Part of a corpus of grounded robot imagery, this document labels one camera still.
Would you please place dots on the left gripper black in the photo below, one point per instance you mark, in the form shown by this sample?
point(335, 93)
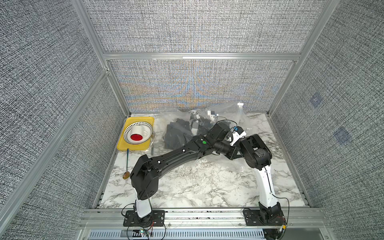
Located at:
point(233, 154)

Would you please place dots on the clear plastic vacuum bag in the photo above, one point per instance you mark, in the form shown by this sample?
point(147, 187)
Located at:
point(210, 133)

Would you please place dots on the black white checkered shirt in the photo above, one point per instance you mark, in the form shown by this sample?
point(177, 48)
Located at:
point(201, 121)

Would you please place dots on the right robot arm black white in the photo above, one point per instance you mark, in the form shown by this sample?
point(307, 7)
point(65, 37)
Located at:
point(261, 168)

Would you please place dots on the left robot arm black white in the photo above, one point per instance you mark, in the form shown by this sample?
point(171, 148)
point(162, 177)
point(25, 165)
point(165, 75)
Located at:
point(147, 171)

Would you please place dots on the white patterned bowl red inside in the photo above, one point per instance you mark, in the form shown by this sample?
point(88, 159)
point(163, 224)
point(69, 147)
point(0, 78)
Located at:
point(138, 133)

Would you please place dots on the yellow plastic tray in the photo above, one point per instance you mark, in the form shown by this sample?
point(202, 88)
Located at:
point(123, 145)

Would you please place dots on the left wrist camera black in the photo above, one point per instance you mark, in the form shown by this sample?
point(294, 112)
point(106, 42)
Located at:
point(237, 134)

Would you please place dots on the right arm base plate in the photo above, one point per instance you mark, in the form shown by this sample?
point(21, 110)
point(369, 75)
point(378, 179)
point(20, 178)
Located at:
point(255, 218)

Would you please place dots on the white slotted cable duct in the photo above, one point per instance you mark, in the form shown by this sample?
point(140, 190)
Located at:
point(178, 234)

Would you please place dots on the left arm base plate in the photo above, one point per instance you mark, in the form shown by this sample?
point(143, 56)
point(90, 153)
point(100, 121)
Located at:
point(156, 219)

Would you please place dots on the front aluminium rail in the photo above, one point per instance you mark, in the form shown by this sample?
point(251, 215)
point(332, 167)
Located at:
point(298, 217)

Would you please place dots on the aluminium frame of enclosure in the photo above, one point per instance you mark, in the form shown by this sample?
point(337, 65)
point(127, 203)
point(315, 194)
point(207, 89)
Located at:
point(334, 107)

